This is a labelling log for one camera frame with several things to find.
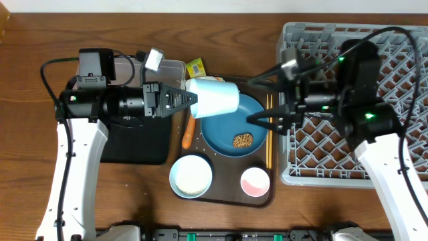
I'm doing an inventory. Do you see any light blue cup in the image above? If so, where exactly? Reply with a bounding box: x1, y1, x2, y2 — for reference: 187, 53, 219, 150
186, 78, 239, 118

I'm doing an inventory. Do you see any left wooden chopstick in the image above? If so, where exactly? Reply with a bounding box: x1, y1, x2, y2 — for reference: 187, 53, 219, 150
265, 94, 270, 169

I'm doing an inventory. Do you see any brown food scrap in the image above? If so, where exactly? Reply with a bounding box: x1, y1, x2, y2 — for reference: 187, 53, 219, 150
233, 133, 253, 149

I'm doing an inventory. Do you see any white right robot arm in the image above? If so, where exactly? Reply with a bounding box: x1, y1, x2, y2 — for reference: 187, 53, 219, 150
247, 49, 427, 240

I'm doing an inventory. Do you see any yellow green wrapper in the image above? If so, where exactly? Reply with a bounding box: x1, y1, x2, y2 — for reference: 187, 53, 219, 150
186, 58, 206, 78

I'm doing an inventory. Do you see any blue plate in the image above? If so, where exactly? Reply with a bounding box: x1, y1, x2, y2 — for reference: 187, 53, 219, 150
201, 94, 268, 157

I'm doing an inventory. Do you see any black tray bin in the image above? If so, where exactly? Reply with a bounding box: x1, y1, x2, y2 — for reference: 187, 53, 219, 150
101, 117, 172, 165

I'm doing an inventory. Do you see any white crumpled napkin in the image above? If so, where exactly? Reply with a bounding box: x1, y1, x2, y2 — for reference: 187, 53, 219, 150
193, 76, 224, 82

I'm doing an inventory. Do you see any light blue rice bowl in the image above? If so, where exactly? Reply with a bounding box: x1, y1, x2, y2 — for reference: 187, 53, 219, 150
169, 155, 213, 199

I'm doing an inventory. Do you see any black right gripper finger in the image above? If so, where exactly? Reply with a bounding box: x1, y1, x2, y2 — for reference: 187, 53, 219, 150
246, 105, 294, 135
247, 64, 290, 90

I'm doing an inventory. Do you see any brown serving tray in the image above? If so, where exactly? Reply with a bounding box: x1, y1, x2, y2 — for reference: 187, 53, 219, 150
180, 76, 275, 208

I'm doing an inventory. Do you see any right wooden chopstick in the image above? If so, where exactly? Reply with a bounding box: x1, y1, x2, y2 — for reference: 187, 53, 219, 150
267, 94, 273, 169

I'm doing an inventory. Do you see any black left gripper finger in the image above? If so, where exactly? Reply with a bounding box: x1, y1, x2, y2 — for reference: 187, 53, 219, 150
159, 83, 197, 99
160, 96, 198, 118

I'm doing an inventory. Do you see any grey plastic dishwasher rack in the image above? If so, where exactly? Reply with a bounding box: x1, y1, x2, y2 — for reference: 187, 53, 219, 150
276, 22, 427, 189

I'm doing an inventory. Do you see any small pink cup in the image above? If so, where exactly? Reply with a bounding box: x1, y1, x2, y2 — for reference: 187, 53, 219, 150
240, 167, 270, 197

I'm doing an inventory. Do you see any wooden chopstick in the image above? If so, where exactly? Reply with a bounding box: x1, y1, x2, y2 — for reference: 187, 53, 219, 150
265, 94, 270, 169
267, 94, 273, 169

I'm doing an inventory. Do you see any orange carrot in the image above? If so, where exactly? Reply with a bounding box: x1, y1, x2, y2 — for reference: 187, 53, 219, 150
181, 115, 196, 149

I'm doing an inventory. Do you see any clear plastic bin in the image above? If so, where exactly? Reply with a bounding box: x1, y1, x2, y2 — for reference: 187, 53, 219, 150
70, 56, 185, 106

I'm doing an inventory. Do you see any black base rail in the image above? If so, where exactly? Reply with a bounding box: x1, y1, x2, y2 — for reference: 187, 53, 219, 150
96, 220, 395, 241

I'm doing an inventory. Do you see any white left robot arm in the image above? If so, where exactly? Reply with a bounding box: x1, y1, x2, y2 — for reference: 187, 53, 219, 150
35, 82, 198, 241

